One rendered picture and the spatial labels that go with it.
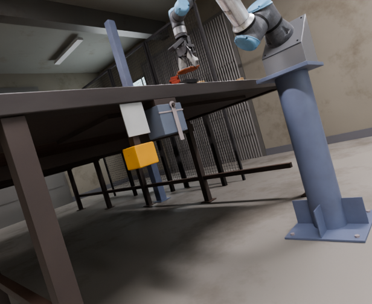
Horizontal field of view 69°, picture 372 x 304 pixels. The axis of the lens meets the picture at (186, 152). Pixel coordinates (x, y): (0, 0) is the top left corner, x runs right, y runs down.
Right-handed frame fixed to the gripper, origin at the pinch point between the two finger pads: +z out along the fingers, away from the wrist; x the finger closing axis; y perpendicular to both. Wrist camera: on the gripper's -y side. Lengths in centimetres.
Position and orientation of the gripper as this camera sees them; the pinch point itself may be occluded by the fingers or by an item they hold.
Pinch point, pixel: (187, 69)
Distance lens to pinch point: 163.9
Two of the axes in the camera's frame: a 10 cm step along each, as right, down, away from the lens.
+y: 7.0, -2.1, 6.8
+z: 2.6, 9.6, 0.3
